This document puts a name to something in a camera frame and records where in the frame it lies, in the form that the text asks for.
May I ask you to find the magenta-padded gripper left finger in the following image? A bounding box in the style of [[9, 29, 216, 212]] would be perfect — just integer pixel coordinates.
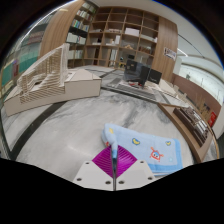
[[73, 145, 116, 192]]

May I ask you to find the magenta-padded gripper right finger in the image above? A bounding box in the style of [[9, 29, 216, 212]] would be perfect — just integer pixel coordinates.
[[114, 145, 156, 192]]

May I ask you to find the light blue cartoon towel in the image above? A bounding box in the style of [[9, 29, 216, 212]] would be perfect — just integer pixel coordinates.
[[101, 123, 184, 177]]

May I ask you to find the brown model on wooden board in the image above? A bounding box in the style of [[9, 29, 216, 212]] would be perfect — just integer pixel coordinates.
[[157, 101, 214, 164]]

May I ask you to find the small white building model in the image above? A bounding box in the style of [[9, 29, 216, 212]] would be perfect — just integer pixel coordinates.
[[159, 79, 181, 98]]

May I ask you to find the red bin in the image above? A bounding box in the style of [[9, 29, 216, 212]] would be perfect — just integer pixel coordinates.
[[208, 111, 218, 128]]

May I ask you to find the white architectural model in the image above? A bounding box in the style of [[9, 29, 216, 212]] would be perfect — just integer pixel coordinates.
[[3, 42, 102, 117]]

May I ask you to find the glass-fronted bookshelf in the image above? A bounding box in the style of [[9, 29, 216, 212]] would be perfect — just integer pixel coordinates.
[[0, 19, 46, 98]]

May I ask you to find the wooden shelf unit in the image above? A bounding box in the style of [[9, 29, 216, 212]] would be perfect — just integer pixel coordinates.
[[39, 0, 179, 83]]

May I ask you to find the wall poster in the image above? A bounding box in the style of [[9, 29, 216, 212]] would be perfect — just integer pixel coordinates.
[[163, 46, 178, 62]]

